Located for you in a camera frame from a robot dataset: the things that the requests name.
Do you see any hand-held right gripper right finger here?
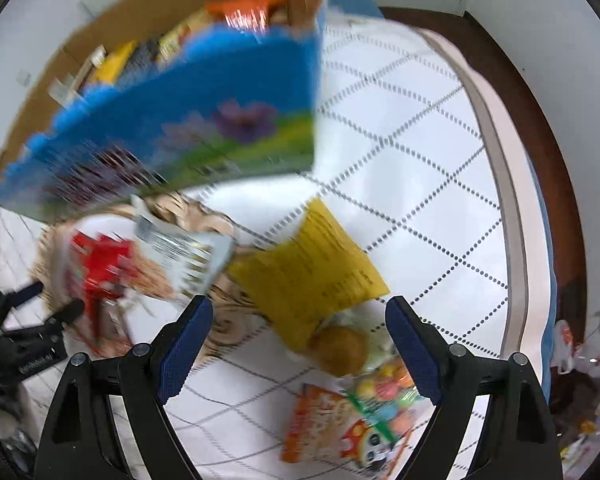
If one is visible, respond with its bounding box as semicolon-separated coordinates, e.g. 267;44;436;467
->
385;296;563;480

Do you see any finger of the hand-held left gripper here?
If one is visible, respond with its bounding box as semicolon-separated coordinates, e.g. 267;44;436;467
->
0;300;86;342
0;281;45;322

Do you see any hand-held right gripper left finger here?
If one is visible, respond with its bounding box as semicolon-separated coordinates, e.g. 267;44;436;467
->
34;295;215;480

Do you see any clear bag of colourful candies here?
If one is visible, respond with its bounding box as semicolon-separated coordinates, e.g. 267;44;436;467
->
340;355;431;441

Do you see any red and white snack packet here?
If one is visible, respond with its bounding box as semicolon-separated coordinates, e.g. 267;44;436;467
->
55;215;141;346

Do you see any golden round jelly cup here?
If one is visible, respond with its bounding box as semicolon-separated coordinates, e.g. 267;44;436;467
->
305;310;396;378

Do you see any white rice cracker packet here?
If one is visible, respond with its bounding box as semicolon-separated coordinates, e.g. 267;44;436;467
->
125;195;236;311

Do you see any orange panda print snack packet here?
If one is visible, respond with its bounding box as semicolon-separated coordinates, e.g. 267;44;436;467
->
280;382;416;471

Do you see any large yellow snack packet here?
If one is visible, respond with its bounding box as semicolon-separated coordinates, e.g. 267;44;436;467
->
225;197;391;353

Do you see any blue printed cardboard box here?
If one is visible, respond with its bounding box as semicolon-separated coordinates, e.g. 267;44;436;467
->
0;0;328;223

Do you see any white plastic bag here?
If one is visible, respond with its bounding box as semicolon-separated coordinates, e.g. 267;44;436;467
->
552;320;588;376

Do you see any white quilted floral blanket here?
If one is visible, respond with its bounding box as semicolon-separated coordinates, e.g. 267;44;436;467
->
0;7;556;480

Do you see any small yellow snack packet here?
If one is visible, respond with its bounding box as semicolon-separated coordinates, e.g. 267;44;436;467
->
87;40;138;83

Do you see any black snack packet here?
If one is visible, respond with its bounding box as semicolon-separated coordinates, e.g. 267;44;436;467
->
120;40;161;78

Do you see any brown and yellow snack packet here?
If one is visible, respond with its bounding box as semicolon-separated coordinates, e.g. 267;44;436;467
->
157;15;216;61

